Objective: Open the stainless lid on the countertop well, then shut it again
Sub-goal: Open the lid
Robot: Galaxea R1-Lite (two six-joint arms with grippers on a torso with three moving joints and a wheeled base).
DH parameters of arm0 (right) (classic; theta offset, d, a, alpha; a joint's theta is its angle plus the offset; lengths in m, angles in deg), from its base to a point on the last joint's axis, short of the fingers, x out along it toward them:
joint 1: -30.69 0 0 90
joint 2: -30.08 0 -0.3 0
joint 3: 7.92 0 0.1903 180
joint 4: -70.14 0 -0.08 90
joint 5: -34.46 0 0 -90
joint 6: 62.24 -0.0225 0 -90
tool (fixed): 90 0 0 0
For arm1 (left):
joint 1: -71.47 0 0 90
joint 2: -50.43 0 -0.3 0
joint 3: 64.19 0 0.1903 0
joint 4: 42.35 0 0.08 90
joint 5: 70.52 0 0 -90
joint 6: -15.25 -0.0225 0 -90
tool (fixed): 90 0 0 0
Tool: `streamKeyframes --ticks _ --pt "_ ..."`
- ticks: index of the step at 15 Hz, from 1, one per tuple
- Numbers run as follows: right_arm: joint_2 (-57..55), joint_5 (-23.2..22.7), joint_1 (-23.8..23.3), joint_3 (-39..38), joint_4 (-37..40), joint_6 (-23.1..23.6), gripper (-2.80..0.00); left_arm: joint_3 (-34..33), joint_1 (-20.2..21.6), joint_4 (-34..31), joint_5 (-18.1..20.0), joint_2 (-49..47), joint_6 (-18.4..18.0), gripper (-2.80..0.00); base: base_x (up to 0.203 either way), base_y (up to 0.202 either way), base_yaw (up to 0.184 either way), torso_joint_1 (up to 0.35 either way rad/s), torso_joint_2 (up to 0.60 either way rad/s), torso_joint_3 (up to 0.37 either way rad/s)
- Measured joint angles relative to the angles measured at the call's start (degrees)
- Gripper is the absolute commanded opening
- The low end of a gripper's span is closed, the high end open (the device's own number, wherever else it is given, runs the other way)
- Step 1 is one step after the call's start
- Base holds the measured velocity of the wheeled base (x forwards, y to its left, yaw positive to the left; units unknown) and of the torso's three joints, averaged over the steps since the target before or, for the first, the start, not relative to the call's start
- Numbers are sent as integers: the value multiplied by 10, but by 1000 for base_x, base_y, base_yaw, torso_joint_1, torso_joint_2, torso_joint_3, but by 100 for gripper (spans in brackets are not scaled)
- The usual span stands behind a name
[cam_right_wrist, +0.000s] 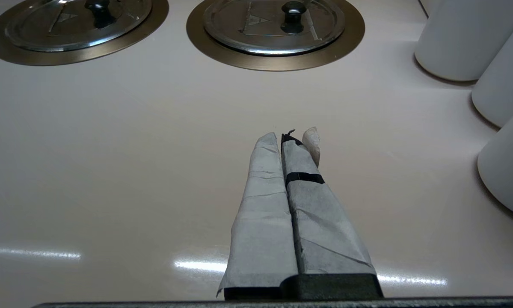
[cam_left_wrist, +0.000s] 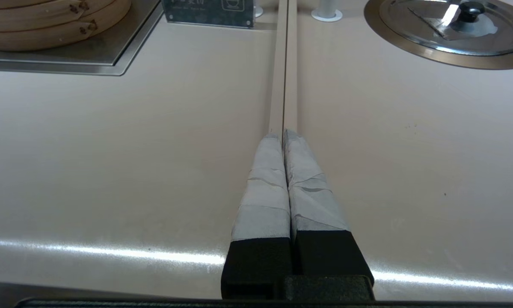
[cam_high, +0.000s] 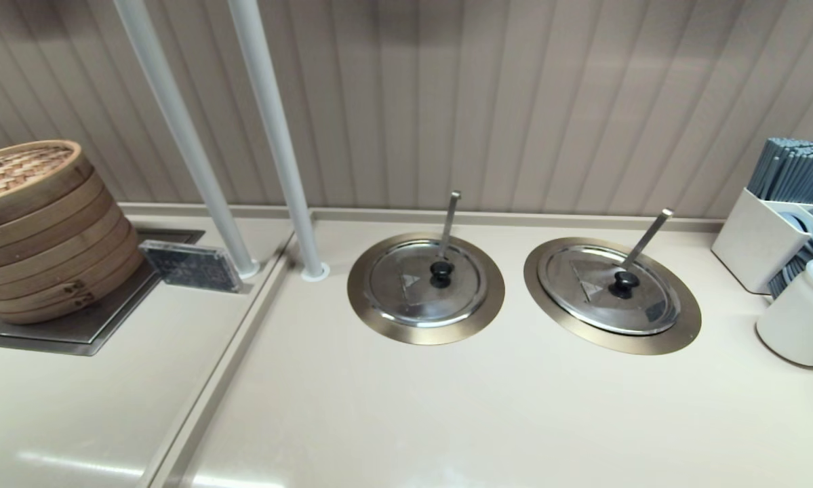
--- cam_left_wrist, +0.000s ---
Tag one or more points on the dark acrylic sign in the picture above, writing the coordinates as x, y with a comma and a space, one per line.
205, 13

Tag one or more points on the bamboo steamer basket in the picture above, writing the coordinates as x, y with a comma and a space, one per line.
46, 39
34, 18
8, 3

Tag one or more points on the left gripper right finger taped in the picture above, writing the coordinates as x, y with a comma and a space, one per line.
312, 205

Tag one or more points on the round steel pot lid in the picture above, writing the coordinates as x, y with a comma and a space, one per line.
410, 30

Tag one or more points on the recessed steel tray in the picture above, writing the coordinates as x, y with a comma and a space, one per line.
102, 53

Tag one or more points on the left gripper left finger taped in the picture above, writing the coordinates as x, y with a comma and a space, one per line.
265, 205

